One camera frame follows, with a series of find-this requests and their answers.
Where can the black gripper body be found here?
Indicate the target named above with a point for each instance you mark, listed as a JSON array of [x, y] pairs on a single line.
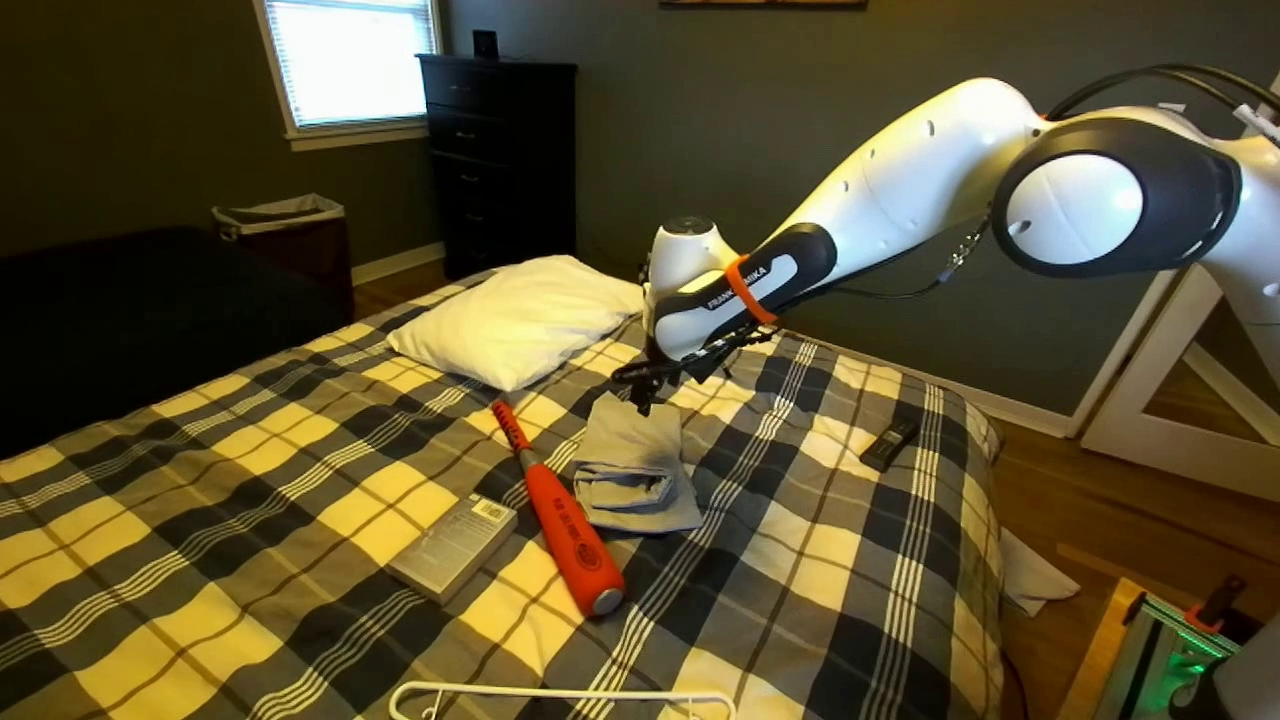
[[692, 359]]

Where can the gray bed sheet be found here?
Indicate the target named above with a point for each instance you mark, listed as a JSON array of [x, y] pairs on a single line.
[[633, 465]]

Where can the orange band on arm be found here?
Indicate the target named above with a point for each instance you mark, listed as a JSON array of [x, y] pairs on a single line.
[[748, 294]]

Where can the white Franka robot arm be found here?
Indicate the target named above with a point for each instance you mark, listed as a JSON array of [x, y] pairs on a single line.
[[934, 173]]

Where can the plaid checkered bed comforter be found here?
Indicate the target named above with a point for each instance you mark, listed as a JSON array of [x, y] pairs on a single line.
[[333, 534]]

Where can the white pillow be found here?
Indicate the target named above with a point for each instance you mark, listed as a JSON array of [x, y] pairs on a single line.
[[521, 322]]

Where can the orange baseball bat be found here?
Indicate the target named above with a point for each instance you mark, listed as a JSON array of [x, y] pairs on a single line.
[[560, 527]]

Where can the gray flat book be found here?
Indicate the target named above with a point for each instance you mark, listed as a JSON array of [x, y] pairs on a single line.
[[452, 546]]

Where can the black tall dresser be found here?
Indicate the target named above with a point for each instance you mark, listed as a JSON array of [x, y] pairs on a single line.
[[501, 162]]

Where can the dark laundry hamper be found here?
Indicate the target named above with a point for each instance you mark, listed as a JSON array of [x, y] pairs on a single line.
[[287, 247]]

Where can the small dark dresser-top object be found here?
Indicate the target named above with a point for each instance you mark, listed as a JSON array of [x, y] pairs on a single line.
[[485, 46]]

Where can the white cloth on floor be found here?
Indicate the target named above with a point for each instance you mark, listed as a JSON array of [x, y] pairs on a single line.
[[1035, 573]]

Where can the green lit control device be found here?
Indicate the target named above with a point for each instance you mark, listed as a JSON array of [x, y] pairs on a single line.
[[1172, 654]]

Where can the bright window with white frame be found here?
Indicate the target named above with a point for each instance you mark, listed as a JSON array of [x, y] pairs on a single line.
[[350, 62]]

